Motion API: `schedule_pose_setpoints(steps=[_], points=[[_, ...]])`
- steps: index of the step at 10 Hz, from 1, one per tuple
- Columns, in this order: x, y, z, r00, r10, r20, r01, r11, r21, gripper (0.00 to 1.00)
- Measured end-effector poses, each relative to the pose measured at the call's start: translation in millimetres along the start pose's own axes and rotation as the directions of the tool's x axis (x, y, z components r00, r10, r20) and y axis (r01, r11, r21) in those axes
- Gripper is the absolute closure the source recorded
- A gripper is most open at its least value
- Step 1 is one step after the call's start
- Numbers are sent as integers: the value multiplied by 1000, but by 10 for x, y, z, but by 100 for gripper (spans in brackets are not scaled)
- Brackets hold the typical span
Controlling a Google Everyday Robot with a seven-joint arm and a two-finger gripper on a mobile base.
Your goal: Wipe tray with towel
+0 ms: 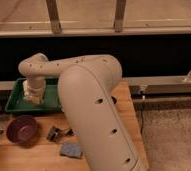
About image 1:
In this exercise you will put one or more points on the green plastic tray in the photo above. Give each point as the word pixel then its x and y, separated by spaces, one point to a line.
pixel 17 105

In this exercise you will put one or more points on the black binder clip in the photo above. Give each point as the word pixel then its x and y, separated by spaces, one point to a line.
pixel 56 134

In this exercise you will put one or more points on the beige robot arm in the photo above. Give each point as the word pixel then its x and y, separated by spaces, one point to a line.
pixel 85 84

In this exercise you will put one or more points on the blue grey sponge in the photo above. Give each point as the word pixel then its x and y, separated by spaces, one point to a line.
pixel 71 150

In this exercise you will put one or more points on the purple bowl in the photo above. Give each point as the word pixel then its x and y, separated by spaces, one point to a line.
pixel 21 129

